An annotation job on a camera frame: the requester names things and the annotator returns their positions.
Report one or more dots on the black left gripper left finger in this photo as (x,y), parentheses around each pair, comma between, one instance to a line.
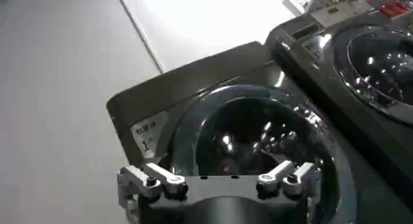
(151,179)

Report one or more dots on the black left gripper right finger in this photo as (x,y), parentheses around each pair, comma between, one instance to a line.
(285,178)

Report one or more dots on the round glass dryer door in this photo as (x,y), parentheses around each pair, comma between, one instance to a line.
(377,67)
(258,141)

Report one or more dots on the grey dryer with number label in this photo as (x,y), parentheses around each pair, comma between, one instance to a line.
(200,93)

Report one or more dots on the grey dryer with display panel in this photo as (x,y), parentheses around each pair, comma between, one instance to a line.
(326,67)

